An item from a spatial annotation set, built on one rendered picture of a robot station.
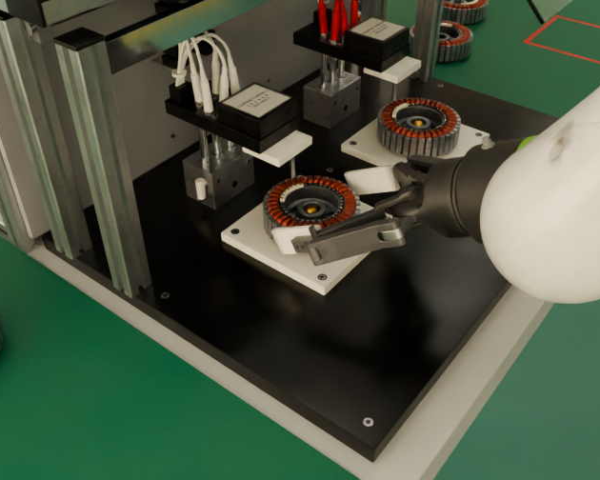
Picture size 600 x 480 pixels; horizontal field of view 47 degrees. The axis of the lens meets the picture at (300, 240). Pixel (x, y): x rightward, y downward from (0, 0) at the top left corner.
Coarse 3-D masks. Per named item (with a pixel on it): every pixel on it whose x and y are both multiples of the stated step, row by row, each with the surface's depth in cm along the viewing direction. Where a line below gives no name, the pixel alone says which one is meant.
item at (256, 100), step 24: (192, 96) 81; (240, 96) 76; (264, 96) 76; (288, 96) 76; (192, 120) 78; (216, 120) 76; (240, 120) 74; (264, 120) 72; (288, 120) 76; (216, 144) 83; (240, 144) 75; (264, 144) 74; (288, 144) 76
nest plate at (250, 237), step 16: (256, 208) 83; (368, 208) 83; (240, 224) 81; (256, 224) 81; (224, 240) 80; (240, 240) 78; (256, 240) 78; (272, 240) 78; (256, 256) 77; (272, 256) 76; (288, 256) 76; (304, 256) 76; (352, 256) 76; (288, 272) 75; (304, 272) 74; (320, 272) 74; (336, 272) 74; (320, 288) 73
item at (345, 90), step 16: (336, 80) 99; (352, 80) 99; (304, 96) 99; (320, 96) 97; (336, 96) 97; (352, 96) 101; (304, 112) 101; (320, 112) 99; (336, 112) 99; (352, 112) 103
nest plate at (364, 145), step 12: (360, 132) 96; (372, 132) 96; (468, 132) 96; (480, 132) 96; (348, 144) 94; (360, 144) 94; (372, 144) 94; (468, 144) 94; (360, 156) 93; (372, 156) 92; (384, 156) 92; (396, 156) 92; (444, 156) 92; (456, 156) 92
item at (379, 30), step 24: (312, 24) 97; (360, 24) 91; (384, 24) 91; (312, 48) 94; (336, 48) 91; (360, 48) 89; (384, 48) 87; (408, 48) 92; (384, 72) 89; (408, 72) 90
